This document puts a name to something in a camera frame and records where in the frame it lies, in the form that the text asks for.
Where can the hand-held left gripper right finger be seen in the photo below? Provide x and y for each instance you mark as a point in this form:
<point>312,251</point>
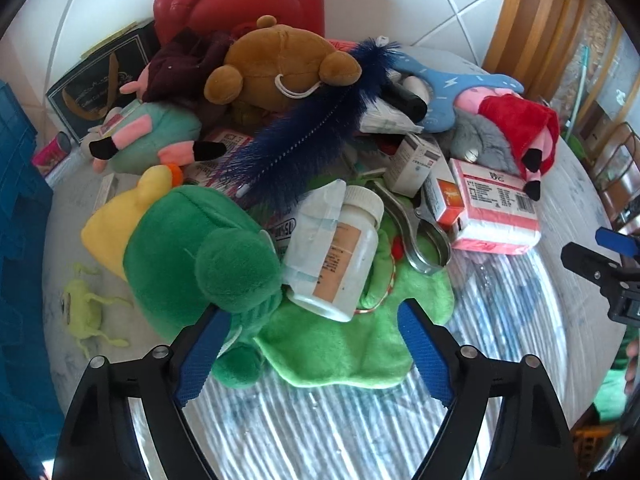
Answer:
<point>425,355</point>

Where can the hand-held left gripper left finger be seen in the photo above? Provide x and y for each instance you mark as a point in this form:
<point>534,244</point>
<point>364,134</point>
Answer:
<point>202,355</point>

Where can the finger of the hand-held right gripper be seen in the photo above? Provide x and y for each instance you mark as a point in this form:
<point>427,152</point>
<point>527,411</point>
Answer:
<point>617,242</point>
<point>585,260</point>

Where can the round green plush toy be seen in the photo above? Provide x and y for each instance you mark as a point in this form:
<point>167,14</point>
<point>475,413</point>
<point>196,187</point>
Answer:
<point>200,255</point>

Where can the blue plastic crate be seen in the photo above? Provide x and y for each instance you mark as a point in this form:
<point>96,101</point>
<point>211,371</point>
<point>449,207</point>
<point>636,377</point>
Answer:
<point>20,220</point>

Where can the flat green plush toy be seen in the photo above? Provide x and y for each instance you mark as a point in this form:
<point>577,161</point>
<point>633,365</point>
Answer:
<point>340,345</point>

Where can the large pink white box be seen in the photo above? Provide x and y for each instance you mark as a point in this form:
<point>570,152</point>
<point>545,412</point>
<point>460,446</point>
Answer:
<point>495,205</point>

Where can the wooden chair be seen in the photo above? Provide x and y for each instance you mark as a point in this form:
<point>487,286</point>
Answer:
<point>620,127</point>

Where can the white pill bottle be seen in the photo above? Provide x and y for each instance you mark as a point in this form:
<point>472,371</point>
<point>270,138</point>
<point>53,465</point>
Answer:
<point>345,260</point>

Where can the green one-eyed monster toy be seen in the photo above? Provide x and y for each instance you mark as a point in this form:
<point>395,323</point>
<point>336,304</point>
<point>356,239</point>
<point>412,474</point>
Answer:
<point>82,307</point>

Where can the orange white box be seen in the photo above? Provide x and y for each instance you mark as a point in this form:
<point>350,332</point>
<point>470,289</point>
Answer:
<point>447,197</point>

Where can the pig plush red dress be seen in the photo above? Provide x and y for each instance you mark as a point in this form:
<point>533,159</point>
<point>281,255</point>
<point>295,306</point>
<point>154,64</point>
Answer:
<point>515,120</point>

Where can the grey plush toy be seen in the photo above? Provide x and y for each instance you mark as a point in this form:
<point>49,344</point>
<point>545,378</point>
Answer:
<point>480,140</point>

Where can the red white medicine box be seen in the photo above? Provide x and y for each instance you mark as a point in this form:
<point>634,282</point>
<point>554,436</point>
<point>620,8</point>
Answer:
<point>210,175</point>
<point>227,142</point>

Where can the blue plush lightning print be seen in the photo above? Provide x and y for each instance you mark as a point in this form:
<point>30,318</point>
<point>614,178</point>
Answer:
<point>445,90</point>

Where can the pig plush light green dress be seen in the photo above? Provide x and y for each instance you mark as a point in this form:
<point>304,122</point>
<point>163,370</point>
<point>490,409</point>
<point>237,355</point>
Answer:
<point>155,132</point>

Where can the wooden pillar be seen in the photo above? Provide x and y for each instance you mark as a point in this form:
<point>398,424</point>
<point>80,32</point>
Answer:
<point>540,25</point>

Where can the black cylinder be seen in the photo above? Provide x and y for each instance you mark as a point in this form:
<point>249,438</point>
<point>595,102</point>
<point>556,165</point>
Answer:
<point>405,102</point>

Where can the white paper packet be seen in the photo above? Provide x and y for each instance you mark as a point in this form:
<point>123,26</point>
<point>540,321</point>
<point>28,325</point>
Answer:
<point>385,115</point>

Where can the dark blue bottle brush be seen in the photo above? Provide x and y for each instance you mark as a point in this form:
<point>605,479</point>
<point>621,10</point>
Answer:
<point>305,130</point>

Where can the small pink white box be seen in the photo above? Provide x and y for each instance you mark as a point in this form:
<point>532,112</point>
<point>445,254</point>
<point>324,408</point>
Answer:
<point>112,122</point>

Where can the pink can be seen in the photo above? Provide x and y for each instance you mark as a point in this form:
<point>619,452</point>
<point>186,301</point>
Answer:
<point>52,152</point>

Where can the black box gold print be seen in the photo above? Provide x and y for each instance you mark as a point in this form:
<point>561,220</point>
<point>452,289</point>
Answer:
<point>95,85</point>

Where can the pink pig plush dark dress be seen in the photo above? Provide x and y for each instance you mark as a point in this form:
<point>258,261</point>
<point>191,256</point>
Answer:
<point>180,62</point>

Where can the brown bear plush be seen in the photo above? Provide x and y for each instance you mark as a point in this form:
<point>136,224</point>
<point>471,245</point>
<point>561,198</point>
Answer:
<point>280,65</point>

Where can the red plastic case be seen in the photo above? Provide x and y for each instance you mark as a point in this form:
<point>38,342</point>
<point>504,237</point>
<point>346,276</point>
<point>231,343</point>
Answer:
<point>240,5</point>

